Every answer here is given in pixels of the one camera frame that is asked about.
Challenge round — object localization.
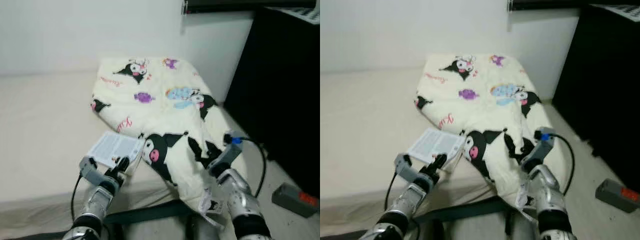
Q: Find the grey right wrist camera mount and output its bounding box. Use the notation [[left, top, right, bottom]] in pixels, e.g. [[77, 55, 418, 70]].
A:
[[215, 131, 245, 171], [520, 127, 556, 173]]

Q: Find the dark teal bed frame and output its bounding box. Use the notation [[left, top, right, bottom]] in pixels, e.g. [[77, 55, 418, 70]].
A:
[[102, 200, 201, 226], [415, 196, 521, 226]]

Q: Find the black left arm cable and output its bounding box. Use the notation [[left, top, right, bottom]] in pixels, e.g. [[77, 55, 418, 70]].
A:
[[385, 172, 398, 216], [71, 174, 83, 223]]

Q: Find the cream cartoon print blanket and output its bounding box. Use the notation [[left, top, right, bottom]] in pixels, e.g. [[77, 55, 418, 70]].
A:
[[91, 56, 236, 228], [414, 52, 563, 221]]

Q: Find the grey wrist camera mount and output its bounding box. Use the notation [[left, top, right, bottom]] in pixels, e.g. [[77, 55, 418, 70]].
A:
[[394, 152, 426, 183], [520, 127, 556, 173], [79, 156, 108, 185], [215, 131, 245, 171]]

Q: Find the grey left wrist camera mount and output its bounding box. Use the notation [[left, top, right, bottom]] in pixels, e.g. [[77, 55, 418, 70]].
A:
[[79, 156, 108, 185], [394, 152, 426, 183]]

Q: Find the white printed booklet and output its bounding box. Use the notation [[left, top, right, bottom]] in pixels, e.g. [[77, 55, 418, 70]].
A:
[[87, 131, 146, 169], [407, 127, 466, 166]]

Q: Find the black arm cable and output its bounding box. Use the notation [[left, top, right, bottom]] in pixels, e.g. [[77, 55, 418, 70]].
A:
[[385, 172, 398, 216], [71, 174, 83, 223], [550, 132, 576, 196], [240, 137, 267, 198]]

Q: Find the grey box with red label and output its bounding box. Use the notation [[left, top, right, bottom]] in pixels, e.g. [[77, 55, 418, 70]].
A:
[[595, 178, 640, 214], [271, 182, 319, 218]]

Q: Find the white checkered board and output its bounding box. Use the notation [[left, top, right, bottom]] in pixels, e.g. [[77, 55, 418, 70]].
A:
[[265, 6, 321, 25], [590, 4, 640, 23]]

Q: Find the tall black cabinet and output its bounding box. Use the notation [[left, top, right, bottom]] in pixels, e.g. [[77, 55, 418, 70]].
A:
[[223, 7, 321, 198], [551, 5, 640, 193]]

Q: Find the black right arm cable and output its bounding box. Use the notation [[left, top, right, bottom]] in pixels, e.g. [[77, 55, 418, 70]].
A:
[[550, 132, 576, 196], [240, 137, 267, 198]]

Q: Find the cream mattress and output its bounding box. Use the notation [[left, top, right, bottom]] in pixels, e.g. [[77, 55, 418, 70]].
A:
[[0, 70, 251, 238], [320, 67, 566, 236]]

